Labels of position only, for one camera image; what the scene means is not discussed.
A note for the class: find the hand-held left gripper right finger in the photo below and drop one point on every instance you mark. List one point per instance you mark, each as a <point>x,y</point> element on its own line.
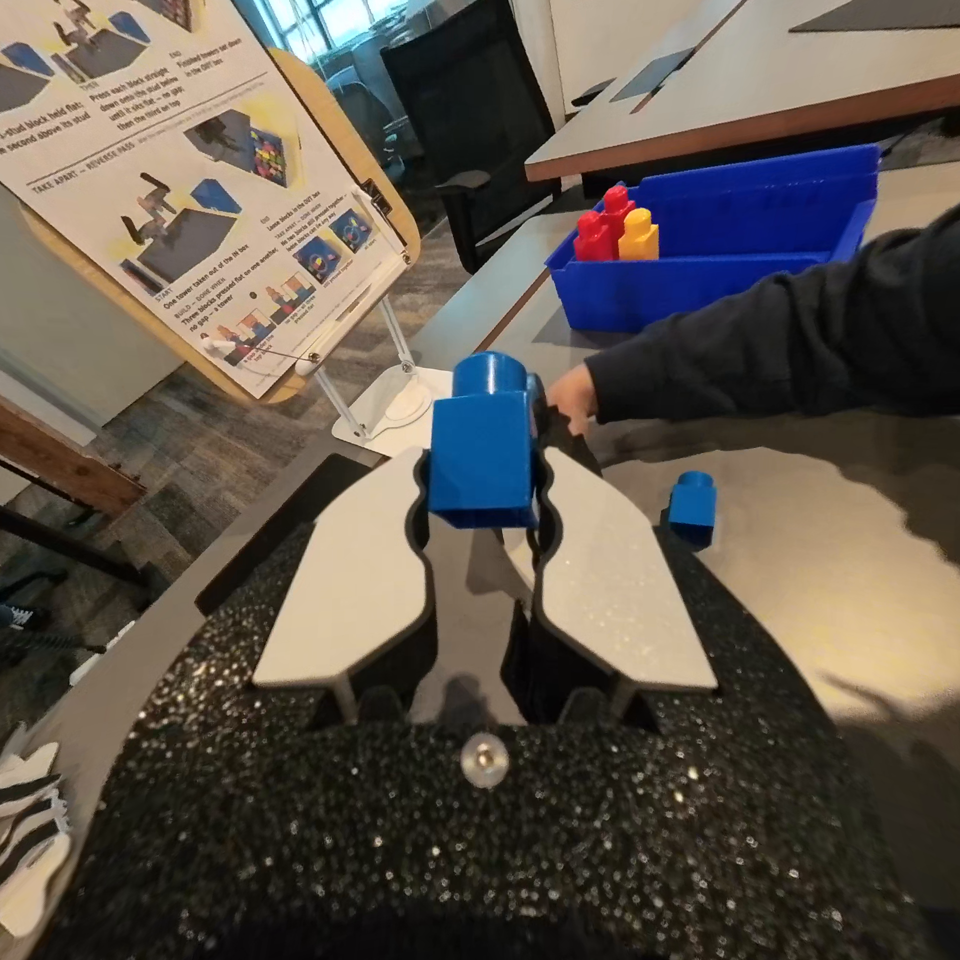
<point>622,592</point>

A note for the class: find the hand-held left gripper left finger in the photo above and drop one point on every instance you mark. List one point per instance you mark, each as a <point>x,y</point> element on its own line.
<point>345,592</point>

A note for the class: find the blue plastic bin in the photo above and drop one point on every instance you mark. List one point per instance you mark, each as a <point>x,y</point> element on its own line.
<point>712,292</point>

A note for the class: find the person's right forearm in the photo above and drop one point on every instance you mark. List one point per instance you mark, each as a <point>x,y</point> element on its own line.
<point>787,337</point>

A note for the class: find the yellow mega block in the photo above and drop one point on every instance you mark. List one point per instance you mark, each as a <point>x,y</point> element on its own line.
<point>640,238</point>

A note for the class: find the person's right hand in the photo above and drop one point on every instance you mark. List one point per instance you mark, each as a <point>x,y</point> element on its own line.
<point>574,397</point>

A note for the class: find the white board stand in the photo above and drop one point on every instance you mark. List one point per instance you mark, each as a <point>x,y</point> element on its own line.
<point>390,409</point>

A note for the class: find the wooden table black legs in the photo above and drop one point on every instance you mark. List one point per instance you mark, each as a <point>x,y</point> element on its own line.
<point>67,465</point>

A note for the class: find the dark sneaker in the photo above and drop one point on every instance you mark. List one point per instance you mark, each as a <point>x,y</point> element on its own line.
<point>19,616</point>

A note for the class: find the black office chair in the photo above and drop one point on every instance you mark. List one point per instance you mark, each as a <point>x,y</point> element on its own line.
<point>465,127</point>

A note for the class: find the white table wooden edge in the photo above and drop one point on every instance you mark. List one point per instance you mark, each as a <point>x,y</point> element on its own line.
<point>750,105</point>

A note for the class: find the black white striped cloth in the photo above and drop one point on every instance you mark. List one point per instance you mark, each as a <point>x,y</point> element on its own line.
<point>30,832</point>

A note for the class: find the instruction poster board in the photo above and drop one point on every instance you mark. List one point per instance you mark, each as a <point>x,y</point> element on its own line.
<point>187,187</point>

